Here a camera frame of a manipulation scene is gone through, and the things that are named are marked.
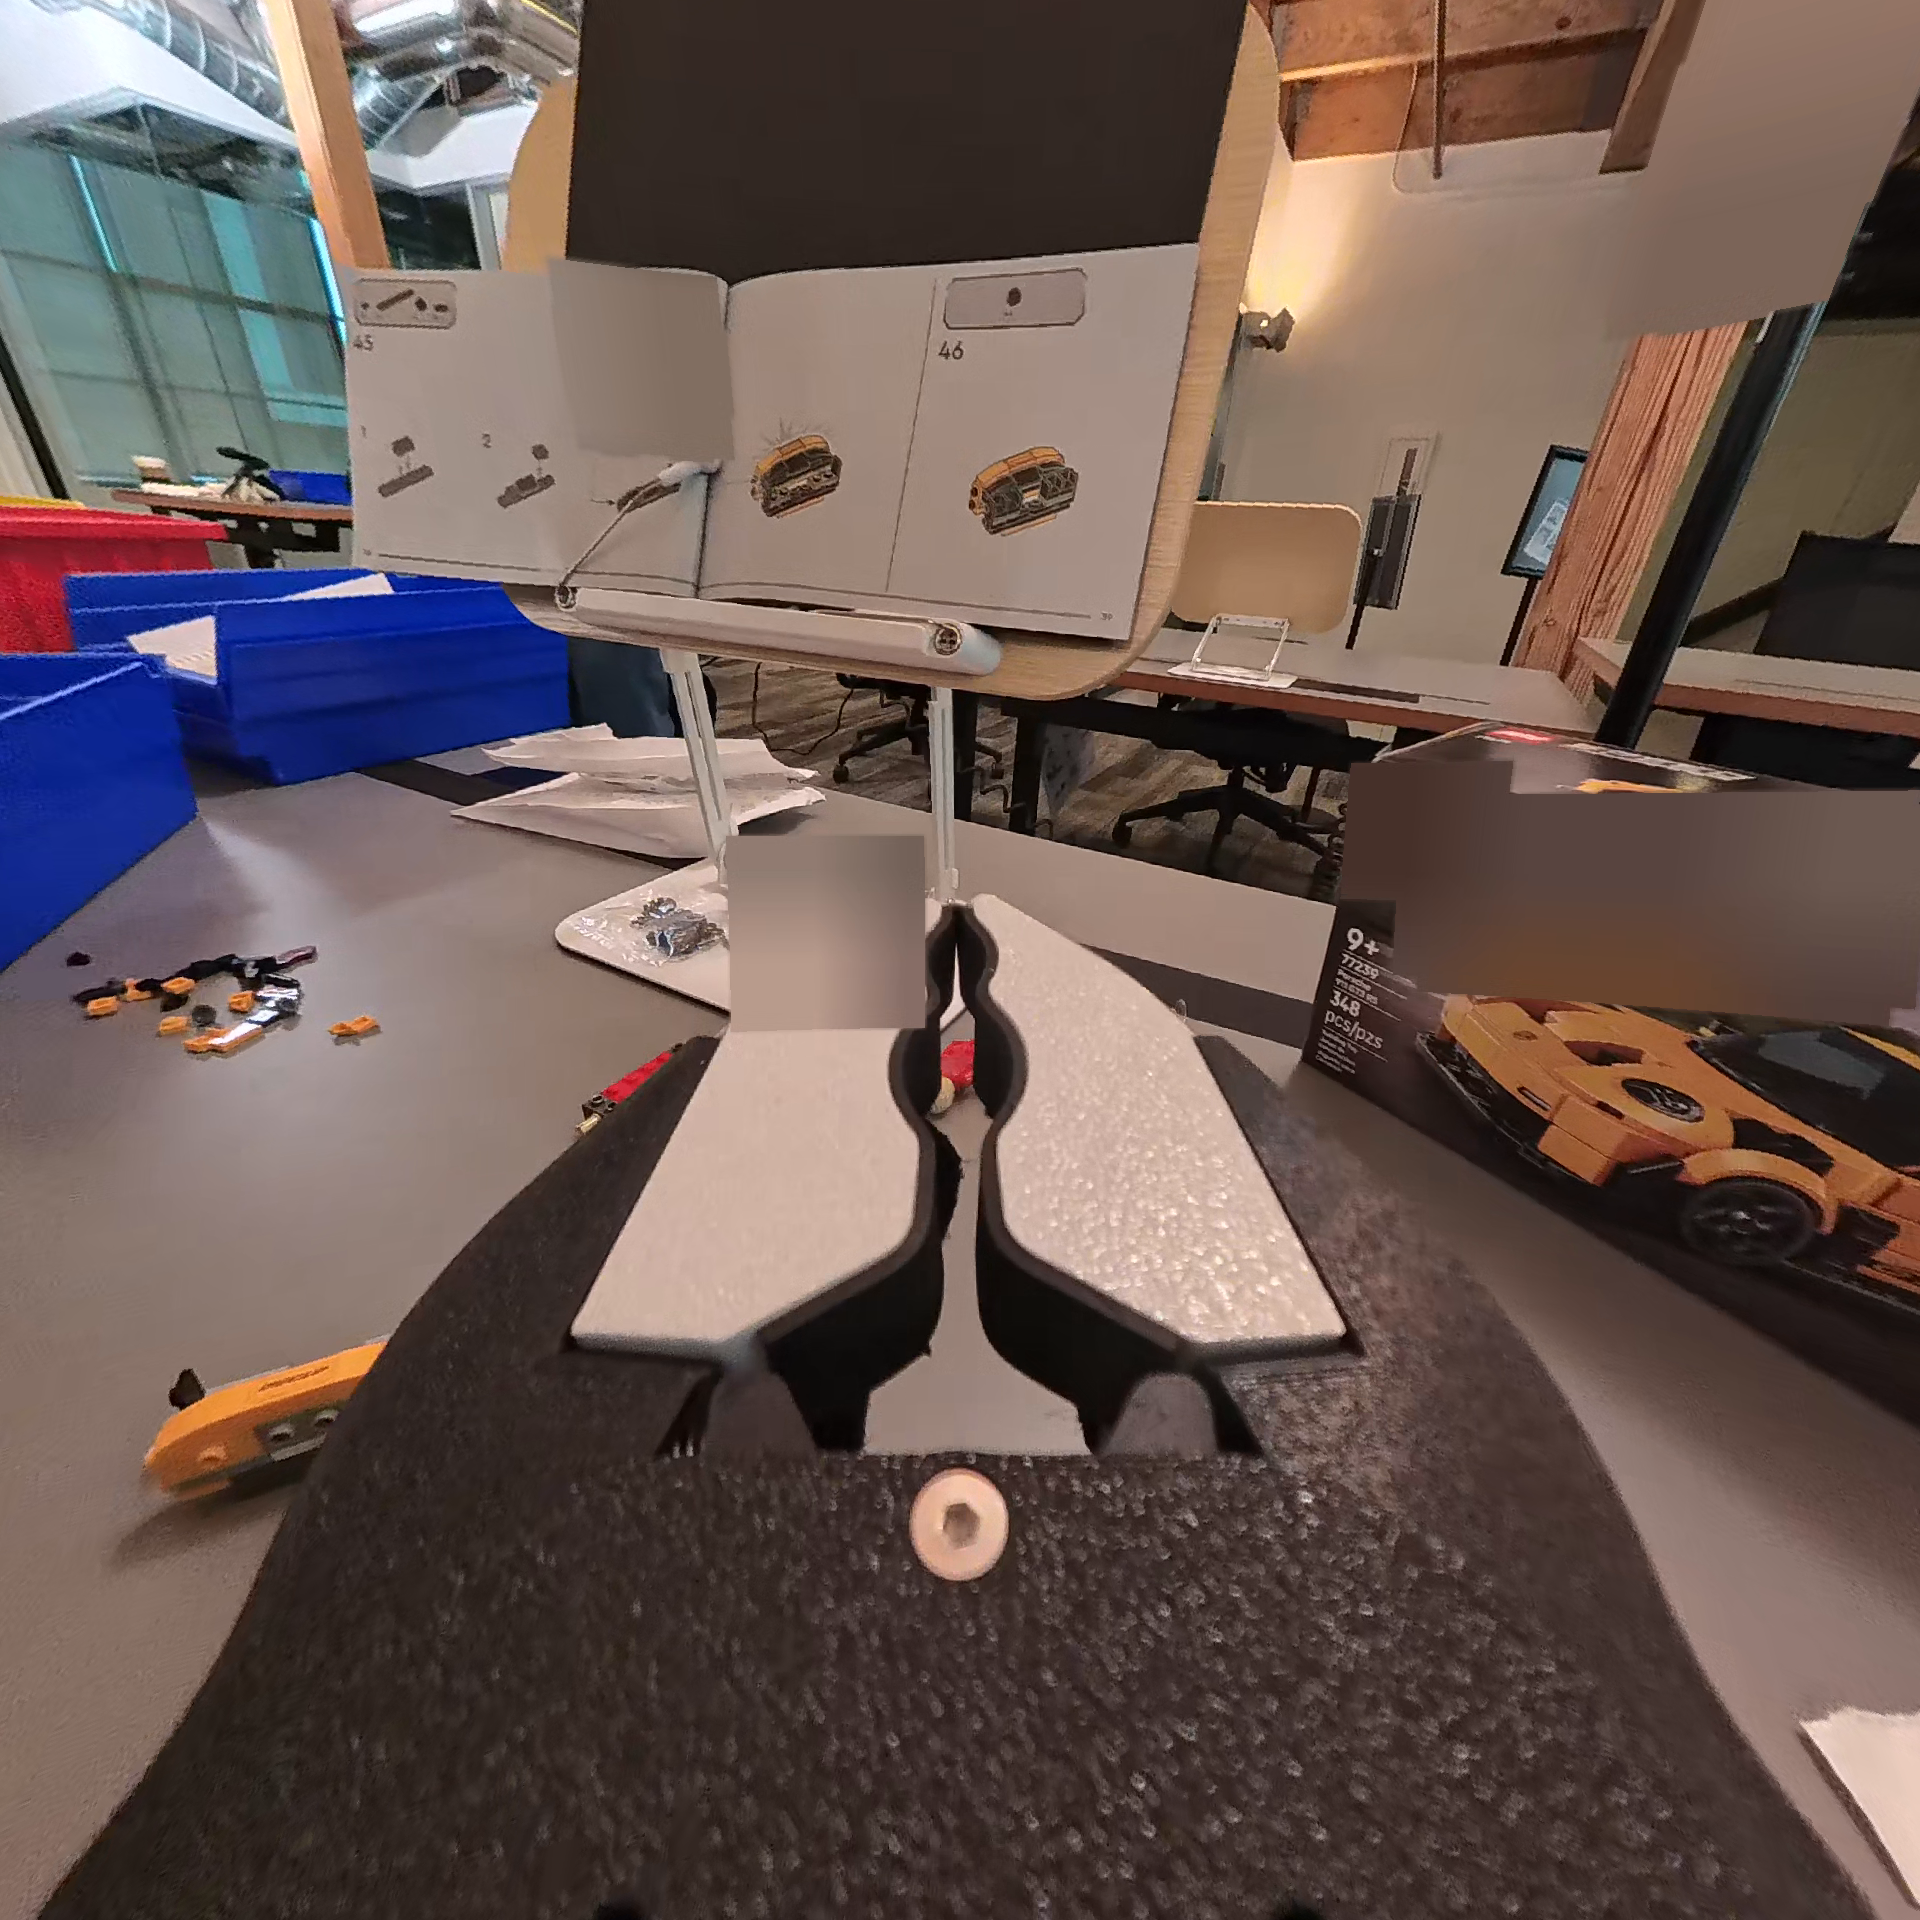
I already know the black toy car chassis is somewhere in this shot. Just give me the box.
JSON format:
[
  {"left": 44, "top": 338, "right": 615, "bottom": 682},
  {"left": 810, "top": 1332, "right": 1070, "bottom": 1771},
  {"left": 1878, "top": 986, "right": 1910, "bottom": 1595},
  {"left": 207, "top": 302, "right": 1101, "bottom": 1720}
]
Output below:
[{"left": 576, "top": 1049, "right": 681, "bottom": 1134}]

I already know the blue plastic bin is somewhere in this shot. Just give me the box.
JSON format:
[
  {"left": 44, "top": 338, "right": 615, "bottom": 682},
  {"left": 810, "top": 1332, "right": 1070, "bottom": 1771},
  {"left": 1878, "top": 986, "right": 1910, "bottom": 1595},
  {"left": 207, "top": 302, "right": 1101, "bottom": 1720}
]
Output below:
[{"left": 0, "top": 657, "right": 200, "bottom": 970}]

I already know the brown background table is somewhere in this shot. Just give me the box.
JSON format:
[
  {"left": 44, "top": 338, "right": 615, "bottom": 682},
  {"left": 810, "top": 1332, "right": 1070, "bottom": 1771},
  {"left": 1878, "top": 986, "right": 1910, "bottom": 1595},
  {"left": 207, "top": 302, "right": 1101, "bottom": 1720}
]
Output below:
[{"left": 112, "top": 488, "right": 354, "bottom": 570}]

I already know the white book stand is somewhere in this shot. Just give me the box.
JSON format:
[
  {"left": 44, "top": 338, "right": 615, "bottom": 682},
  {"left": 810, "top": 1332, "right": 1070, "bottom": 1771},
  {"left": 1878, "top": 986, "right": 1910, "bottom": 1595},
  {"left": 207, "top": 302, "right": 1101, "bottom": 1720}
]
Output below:
[{"left": 502, "top": 0, "right": 1284, "bottom": 977}]

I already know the black monitor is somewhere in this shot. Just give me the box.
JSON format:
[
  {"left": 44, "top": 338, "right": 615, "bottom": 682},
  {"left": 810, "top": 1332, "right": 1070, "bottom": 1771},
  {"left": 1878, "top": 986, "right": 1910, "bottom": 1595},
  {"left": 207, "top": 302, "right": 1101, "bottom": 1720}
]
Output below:
[{"left": 1500, "top": 446, "right": 1588, "bottom": 579}]

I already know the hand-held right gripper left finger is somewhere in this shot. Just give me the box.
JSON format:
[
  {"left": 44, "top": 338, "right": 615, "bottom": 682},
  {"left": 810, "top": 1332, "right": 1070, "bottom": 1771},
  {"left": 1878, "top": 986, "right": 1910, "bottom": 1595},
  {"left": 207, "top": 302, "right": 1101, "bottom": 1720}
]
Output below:
[{"left": 569, "top": 907, "right": 967, "bottom": 1454}]

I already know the black toy car box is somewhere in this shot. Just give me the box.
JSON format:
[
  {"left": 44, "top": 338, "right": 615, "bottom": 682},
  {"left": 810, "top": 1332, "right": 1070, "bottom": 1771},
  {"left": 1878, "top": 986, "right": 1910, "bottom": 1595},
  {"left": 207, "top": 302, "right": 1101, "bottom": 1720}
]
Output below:
[{"left": 1296, "top": 724, "right": 1920, "bottom": 1426}]

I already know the black office chair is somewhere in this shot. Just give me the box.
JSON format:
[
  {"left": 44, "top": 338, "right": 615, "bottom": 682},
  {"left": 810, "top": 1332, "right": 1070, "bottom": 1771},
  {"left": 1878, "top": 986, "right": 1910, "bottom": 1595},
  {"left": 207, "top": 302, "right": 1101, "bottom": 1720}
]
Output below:
[
  {"left": 831, "top": 674, "right": 1008, "bottom": 819},
  {"left": 1112, "top": 721, "right": 1336, "bottom": 880}
]

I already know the light wooden chair back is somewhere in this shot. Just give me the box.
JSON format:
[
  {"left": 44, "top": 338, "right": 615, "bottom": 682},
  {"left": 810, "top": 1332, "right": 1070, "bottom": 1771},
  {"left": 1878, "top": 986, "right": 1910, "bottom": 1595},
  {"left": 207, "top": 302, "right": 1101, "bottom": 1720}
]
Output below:
[{"left": 1170, "top": 502, "right": 1364, "bottom": 640}]

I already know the red plastic bin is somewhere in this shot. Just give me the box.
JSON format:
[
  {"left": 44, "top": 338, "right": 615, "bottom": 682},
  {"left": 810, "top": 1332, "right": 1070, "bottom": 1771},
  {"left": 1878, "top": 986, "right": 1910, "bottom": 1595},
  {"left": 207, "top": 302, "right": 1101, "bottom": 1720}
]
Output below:
[{"left": 0, "top": 507, "right": 225, "bottom": 654}]

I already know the white paper sheet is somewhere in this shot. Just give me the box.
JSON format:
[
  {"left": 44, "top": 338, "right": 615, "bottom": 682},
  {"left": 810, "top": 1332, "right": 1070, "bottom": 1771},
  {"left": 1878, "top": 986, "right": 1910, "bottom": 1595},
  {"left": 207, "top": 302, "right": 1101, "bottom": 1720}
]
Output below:
[{"left": 1798, "top": 1707, "right": 1920, "bottom": 1892}]

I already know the crumpled white paper bag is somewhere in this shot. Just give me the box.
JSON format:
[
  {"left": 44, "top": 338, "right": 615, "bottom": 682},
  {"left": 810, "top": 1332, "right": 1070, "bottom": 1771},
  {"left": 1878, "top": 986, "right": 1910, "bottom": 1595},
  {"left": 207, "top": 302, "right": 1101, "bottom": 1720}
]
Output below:
[{"left": 449, "top": 724, "right": 828, "bottom": 860}]

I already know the wooden office table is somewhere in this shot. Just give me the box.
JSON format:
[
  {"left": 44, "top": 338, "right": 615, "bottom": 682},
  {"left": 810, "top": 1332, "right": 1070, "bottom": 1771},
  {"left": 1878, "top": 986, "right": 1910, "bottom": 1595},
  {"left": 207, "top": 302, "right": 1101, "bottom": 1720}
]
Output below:
[{"left": 1117, "top": 632, "right": 1606, "bottom": 737}]

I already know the clear acrylic stand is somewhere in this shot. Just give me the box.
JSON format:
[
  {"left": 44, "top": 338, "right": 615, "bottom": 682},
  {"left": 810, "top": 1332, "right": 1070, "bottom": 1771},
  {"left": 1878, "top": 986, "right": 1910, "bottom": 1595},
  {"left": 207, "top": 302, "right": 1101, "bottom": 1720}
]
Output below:
[{"left": 1170, "top": 612, "right": 1298, "bottom": 688}]

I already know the stack of nested blue bins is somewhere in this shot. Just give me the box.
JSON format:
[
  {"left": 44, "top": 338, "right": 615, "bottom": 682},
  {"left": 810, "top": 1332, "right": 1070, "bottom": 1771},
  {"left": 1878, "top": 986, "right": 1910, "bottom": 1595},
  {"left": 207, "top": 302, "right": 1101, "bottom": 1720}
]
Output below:
[{"left": 66, "top": 568, "right": 570, "bottom": 784}]

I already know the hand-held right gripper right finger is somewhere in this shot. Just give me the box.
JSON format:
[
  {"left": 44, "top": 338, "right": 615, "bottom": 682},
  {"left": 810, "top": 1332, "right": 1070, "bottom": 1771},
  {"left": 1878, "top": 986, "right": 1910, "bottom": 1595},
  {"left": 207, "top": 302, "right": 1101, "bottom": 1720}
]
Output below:
[{"left": 952, "top": 894, "right": 1351, "bottom": 1452}]

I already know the open instruction booklet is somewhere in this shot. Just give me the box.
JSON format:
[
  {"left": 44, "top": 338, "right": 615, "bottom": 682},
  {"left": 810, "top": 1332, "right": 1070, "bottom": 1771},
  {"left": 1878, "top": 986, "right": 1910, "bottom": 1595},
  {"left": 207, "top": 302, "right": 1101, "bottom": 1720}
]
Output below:
[{"left": 343, "top": 246, "right": 1201, "bottom": 640}]

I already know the black wall panel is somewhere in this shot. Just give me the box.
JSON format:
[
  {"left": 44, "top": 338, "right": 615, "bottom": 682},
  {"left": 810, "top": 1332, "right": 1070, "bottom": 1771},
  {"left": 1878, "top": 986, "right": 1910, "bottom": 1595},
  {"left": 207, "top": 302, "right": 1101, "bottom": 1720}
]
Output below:
[{"left": 1351, "top": 441, "right": 1425, "bottom": 609}]

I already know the orange toy brick assembly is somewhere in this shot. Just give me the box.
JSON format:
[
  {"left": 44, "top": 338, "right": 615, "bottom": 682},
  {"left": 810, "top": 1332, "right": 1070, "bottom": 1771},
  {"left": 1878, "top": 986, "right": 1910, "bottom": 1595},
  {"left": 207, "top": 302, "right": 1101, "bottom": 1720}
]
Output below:
[{"left": 141, "top": 1339, "right": 389, "bottom": 1498}]

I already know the pile of small bricks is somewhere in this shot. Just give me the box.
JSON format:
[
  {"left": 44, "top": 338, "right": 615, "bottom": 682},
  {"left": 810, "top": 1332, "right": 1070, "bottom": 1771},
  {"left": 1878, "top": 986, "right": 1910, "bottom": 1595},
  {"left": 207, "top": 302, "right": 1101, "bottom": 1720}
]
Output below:
[{"left": 66, "top": 945, "right": 320, "bottom": 1058}]

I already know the black metal pole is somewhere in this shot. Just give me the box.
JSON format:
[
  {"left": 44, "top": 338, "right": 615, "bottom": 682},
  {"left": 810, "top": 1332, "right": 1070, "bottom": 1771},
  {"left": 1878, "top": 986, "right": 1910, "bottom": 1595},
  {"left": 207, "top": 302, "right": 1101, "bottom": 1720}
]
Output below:
[{"left": 1597, "top": 307, "right": 1824, "bottom": 753}]

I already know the grey desk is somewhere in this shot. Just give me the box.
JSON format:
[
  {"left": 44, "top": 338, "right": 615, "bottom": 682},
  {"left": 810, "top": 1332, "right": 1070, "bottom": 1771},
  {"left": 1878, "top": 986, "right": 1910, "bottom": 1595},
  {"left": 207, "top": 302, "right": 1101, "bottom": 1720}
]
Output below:
[{"left": 0, "top": 737, "right": 1920, "bottom": 1920}]

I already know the wooden post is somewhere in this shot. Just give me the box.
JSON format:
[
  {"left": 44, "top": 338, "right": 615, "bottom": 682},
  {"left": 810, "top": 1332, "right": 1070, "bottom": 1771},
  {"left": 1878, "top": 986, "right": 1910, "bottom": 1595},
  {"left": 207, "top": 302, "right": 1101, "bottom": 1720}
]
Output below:
[{"left": 1516, "top": 322, "right": 1749, "bottom": 677}]

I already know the black backpack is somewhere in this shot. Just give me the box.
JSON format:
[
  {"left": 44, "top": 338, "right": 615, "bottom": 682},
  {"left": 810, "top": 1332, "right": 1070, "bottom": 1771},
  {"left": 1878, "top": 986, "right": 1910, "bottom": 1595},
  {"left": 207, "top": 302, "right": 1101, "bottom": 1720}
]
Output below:
[{"left": 569, "top": 638, "right": 677, "bottom": 737}]

